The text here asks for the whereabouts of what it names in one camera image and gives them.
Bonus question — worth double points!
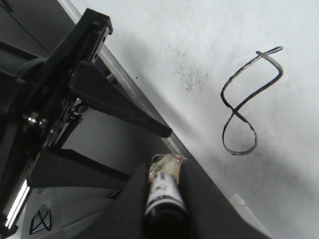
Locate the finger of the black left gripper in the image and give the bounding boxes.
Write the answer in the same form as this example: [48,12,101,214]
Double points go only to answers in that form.
[27,149,131,189]

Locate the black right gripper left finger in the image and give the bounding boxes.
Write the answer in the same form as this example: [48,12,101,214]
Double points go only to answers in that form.
[74,163,149,239]

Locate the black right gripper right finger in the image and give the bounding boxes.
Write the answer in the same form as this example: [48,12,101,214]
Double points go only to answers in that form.
[179,159,269,239]

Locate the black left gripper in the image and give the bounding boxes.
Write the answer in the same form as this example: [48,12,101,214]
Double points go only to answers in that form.
[0,9,172,232]

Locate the white black whiteboard marker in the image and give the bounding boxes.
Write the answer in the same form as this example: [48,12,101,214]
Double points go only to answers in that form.
[144,153,188,239]

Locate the white whiteboard with aluminium frame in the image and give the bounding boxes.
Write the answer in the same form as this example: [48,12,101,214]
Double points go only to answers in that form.
[61,0,319,239]

